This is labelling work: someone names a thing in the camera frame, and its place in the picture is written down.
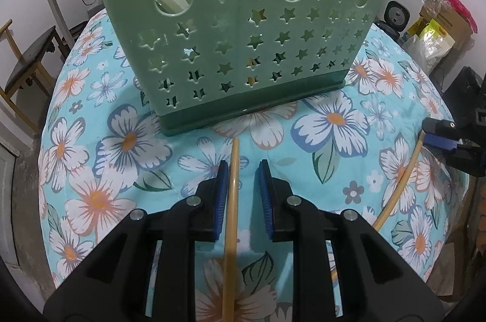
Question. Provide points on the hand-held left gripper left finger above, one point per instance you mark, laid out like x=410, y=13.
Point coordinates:
x=222, y=200

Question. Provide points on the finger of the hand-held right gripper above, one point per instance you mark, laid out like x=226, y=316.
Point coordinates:
x=442, y=142
x=440, y=126

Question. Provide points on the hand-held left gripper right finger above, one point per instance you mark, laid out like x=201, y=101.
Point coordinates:
x=265, y=200

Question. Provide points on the green perforated utensil basket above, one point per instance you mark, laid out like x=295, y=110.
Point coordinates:
x=129, y=22

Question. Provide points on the black box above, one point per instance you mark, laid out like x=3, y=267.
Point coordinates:
x=469, y=86

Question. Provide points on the yellow and white rice bag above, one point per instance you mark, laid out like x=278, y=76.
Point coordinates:
x=433, y=44

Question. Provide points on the cardboard box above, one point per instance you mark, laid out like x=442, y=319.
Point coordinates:
x=455, y=24

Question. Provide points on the blue floral blanket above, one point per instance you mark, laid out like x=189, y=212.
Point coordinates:
x=114, y=155

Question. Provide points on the black rice cooker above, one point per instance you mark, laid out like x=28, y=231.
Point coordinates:
x=396, y=16

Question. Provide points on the red plastic bag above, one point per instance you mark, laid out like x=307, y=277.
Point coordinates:
x=461, y=5

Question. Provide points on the clear plastic bag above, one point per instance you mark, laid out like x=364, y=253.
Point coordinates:
x=433, y=1

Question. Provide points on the wooden chair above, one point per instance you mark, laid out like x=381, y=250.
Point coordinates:
x=30, y=56

